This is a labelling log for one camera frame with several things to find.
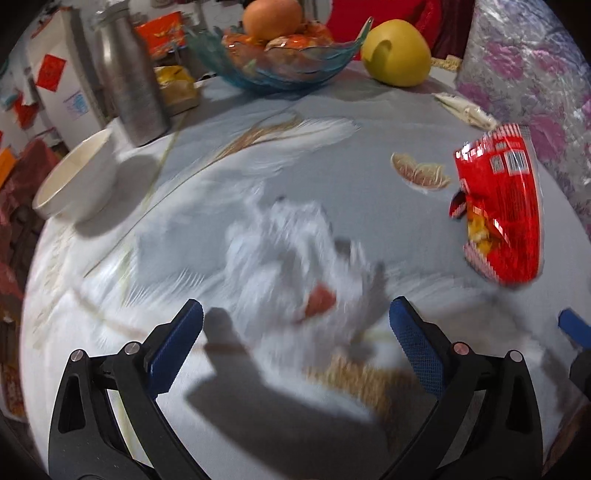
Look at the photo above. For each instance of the white tissue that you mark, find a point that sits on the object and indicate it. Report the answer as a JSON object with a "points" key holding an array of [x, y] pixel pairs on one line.
{"points": [[295, 258]]}

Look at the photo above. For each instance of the orange peel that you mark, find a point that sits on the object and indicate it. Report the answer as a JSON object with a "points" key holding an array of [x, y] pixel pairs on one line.
{"points": [[420, 171]]}

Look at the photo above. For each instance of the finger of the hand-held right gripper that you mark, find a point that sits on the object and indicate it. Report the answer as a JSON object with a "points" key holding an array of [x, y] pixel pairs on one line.
{"points": [[575, 326]]}

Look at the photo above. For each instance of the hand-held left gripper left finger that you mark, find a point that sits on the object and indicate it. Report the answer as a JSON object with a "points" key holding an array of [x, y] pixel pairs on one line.
{"points": [[178, 341]]}

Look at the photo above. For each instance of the red paper square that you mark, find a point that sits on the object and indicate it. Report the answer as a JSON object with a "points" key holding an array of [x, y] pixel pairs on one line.
{"points": [[25, 113], [51, 73]]}

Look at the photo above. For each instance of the orange red printed box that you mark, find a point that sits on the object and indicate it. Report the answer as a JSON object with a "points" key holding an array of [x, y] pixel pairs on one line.
{"points": [[159, 32]]}

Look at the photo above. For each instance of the yellow packet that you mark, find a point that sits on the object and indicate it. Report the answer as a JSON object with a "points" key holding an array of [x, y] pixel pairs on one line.
{"points": [[178, 87]]}

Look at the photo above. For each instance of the white ceramic bowl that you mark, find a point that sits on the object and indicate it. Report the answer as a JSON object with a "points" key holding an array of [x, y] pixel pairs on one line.
{"points": [[78, 180]]}

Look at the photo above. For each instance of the red cloth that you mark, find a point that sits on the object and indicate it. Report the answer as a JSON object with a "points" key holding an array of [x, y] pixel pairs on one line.
{"points": [[415, 23]]}

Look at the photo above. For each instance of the orange fruit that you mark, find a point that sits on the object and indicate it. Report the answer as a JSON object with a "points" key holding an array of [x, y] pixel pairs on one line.
{"points": [[272, 21]]}

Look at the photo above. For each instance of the blue paper note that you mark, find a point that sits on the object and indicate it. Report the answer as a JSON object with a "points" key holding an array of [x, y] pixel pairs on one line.
{"points": [[75, 104]]}

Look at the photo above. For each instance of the silver metal bottle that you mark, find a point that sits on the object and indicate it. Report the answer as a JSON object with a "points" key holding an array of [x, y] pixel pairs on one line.
{"points": [[131, 78]]}

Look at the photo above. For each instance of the white crumpled wrapper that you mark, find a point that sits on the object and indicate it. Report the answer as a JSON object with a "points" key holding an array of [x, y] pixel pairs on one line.
{"points": [[466, 110]]}

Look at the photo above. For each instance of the red snack packet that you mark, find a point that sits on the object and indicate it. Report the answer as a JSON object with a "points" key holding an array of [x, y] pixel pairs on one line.
{"points": [[508, 217]]}

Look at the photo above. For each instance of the blue glass fruit bowl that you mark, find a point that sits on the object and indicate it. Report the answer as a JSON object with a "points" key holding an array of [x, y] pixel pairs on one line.
{"points": [[277, 69]]}

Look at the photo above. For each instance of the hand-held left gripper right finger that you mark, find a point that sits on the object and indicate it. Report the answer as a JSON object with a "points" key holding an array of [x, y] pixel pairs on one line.
{"points": [[415, 350]]}

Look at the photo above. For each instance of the yellow pomelo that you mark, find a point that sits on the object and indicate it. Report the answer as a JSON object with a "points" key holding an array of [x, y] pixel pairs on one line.
{"points": [[397, 53]]}

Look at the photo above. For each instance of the orange flat box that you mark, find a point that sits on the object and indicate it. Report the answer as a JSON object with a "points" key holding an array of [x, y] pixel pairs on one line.
{"points": [[7, 165]]}

